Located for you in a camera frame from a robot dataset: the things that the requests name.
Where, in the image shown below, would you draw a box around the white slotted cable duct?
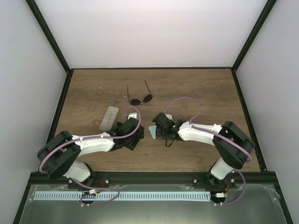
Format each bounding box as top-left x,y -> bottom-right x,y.
33,191 -> 211,202

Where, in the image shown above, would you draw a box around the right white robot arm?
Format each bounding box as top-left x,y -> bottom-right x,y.
149,113 -> 255,188

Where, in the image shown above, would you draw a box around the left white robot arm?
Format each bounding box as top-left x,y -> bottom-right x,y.
37,117 -> 144,189

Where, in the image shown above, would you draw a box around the black aluminium frame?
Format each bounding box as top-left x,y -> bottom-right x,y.
14,0 -> 293,224

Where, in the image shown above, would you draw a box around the round black sunglasses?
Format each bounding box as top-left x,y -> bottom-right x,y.
127,80 -> 154,107

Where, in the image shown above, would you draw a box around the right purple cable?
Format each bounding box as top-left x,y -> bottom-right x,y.
165,97 -> 253,206

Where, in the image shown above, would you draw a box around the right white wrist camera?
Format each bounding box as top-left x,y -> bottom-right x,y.
165,114 -> 172,120

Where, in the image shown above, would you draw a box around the purple cable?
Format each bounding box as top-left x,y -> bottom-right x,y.
38,105 -> 142,207
165,97 -> 253,206

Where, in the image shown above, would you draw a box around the grey glasses case green lining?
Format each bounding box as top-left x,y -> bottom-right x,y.
99,106 -> 119,132

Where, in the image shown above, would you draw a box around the light blue cloth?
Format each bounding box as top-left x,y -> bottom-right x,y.
149,125 -> 157,139

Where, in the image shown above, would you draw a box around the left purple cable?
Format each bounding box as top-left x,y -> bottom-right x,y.
38,105 -> 142,207

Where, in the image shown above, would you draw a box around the grey metal front plate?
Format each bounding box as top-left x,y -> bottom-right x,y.
21,184 -> 286,224

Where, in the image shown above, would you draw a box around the black geometric glasses case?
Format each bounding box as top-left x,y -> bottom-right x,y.
124,126 -> 144,151

